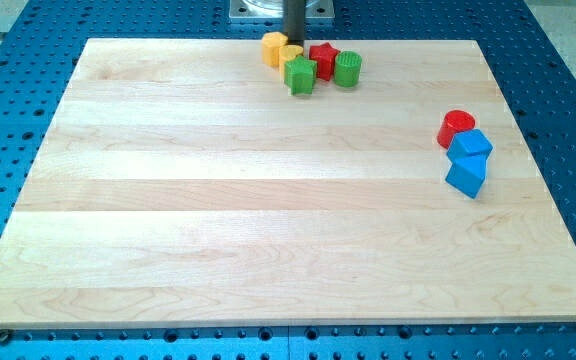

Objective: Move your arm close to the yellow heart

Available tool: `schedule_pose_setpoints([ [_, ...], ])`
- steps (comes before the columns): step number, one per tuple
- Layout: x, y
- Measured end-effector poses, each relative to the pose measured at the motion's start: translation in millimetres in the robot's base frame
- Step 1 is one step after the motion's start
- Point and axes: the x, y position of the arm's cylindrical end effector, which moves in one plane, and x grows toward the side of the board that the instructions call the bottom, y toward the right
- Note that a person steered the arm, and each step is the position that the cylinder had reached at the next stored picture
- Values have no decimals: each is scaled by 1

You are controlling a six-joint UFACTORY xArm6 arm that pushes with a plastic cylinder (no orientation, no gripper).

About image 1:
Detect yellow heart block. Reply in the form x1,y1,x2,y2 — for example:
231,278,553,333
278,45,304,79

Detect light wooden board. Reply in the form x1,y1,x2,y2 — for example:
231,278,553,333
0,38,576,329

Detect green star block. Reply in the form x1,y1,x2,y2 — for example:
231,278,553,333
284,55,317,95

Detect green cylinder block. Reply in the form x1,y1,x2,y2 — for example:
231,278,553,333
333,51,362,88

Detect red star block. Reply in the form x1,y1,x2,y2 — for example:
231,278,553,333
309,42,340,81

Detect yellow hexagon block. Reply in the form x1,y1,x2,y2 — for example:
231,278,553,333
261,32,288,68

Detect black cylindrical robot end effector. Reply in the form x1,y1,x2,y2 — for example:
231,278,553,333
282,0,307,46

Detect red cylinder block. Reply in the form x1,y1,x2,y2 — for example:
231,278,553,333
437,110,476,149

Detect blue triangular block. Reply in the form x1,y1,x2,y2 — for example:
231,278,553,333
446,155,487,199

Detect blue cube block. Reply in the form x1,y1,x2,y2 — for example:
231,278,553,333
447,129,493,161

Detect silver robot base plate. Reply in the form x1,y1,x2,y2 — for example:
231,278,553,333
227,0,335,20

